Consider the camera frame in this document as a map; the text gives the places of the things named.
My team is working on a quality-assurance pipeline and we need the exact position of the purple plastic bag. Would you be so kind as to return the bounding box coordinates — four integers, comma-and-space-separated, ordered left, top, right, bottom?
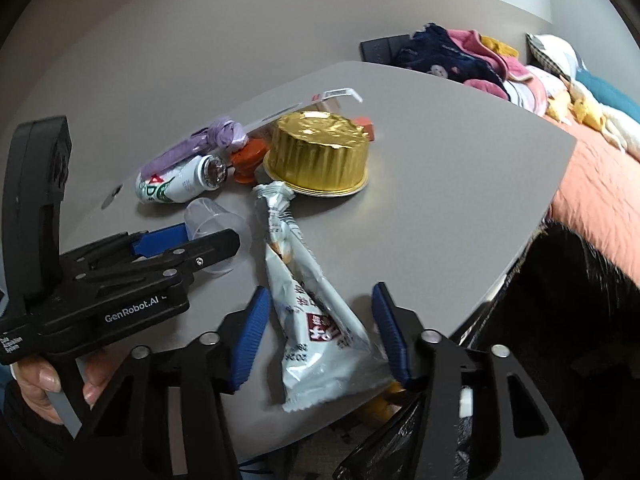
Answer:
140, 116, 248, 178

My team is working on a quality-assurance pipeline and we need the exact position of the silver snack packet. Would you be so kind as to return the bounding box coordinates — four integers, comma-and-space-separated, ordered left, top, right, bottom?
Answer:
251, 181, 393, 413

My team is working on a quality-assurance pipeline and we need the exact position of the yellow garment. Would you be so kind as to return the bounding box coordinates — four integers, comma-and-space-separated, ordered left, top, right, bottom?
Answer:
480, 35, 521, 58

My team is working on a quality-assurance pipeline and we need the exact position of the black trash bag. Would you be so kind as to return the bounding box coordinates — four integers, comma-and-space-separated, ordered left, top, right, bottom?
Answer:
332, 385, 476, 480

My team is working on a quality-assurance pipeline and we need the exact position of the pink cardboard box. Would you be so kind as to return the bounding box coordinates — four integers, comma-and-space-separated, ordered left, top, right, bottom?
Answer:
350, 116, 376, 142

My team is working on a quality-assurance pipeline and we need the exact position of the white goose plush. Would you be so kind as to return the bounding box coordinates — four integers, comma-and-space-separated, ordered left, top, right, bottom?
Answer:
567, 80, 640, 161

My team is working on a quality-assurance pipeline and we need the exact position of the gold foil cup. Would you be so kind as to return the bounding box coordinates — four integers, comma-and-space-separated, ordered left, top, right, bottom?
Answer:
262, 110, 371, 198

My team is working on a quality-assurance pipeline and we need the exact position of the dark fuzzy cloth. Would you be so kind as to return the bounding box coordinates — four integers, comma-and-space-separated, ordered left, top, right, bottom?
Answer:
542, 220, 640, 291

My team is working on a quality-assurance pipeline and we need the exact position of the clear plastic cup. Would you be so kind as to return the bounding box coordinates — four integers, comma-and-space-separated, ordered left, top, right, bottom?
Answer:
183, 198, 252, 277

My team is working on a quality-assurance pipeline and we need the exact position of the pink fleece garment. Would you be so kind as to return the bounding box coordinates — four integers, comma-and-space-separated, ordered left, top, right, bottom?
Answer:
447, 30, 548, 111

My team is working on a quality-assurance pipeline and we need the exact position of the orange bottle cap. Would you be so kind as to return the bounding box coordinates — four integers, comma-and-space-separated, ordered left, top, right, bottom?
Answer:
230, 137, 271, 184

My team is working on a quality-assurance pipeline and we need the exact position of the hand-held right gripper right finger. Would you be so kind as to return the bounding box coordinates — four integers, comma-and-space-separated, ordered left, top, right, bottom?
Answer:
371, 282, 583, 480

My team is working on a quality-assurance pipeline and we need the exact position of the person's left hand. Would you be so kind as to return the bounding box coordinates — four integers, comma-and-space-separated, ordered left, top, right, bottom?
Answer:
12, 350, 110, 426

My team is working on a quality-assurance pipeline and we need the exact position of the yellow duck plush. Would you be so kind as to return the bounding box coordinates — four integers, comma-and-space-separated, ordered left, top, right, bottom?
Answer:
545, 92, 601, 131

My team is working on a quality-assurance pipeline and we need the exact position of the checked pillow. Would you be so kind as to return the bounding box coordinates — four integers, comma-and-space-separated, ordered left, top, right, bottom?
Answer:
525, 32, 591, 81

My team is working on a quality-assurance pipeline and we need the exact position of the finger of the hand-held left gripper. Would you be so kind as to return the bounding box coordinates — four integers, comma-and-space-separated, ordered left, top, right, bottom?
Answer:
75, 229, 242, 288
60, 224, 190, 281

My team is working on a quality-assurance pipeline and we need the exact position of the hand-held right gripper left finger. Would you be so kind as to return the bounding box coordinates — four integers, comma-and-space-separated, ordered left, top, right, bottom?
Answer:
75, 286, 272, 480

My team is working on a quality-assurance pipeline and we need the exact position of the navy printed garment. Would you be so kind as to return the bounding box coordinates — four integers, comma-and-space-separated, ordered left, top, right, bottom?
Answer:
397, 22, 511, 96

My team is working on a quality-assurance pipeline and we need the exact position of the small white printed bottle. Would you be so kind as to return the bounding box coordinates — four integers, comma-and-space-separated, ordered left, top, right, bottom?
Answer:
136, 155, 232, 205

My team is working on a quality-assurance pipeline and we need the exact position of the teal pillow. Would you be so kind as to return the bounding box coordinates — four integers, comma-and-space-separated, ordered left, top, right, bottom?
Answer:
575, 70, 640, 123

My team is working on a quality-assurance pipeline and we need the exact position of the white thermometer box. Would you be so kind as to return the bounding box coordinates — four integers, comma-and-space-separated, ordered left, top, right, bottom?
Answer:
245, 87, 362, 138

